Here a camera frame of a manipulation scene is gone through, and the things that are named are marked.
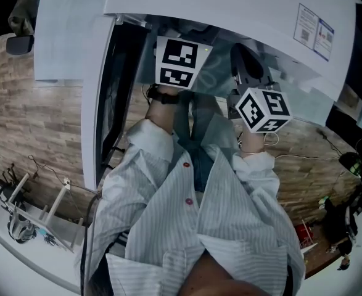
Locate person's left forearm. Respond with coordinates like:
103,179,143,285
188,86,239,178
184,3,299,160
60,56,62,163
143,84,181,135

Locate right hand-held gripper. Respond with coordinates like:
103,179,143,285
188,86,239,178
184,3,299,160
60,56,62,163
226,43,294,134

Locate red wire basket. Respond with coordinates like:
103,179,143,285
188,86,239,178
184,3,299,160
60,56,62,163
293,222,318,250

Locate white black headset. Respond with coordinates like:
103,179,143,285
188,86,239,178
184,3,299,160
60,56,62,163
7,203,35,244

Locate thin gold bracelet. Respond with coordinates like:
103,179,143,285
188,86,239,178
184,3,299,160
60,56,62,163
241,148,263,158

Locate black rig cable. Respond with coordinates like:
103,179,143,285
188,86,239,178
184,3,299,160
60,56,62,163
80,192,103,296

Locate black green device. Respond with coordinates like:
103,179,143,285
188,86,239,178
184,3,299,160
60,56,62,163
337,151,362,178

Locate small table wooden legs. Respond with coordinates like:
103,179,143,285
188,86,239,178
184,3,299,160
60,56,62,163
6,173,86,254

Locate person's bare chest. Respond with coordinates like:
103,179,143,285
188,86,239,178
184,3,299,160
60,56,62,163
180,251,280,296

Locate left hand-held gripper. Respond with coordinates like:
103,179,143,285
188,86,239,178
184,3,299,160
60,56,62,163
154,35,215,90

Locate black wristwatch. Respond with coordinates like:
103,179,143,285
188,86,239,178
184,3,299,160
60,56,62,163
146,83,181,105

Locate white microwave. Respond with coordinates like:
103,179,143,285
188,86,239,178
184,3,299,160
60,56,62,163
81,0,362,191

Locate rectangular label sticker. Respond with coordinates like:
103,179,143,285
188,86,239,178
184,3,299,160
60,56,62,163
292,2,335,62

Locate person's right forearm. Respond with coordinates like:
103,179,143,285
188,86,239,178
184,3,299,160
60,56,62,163
239,125,266,158

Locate white desk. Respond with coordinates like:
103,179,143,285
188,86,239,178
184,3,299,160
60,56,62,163
0,183,86,296

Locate blue jeans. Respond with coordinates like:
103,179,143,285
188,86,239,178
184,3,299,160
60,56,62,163
174,91,241,194

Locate white cloth covered table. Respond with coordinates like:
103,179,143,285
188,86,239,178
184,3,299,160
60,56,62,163
34,0,114,83

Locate light striped shirt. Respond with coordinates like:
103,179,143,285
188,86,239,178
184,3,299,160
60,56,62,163
86,118,307,296

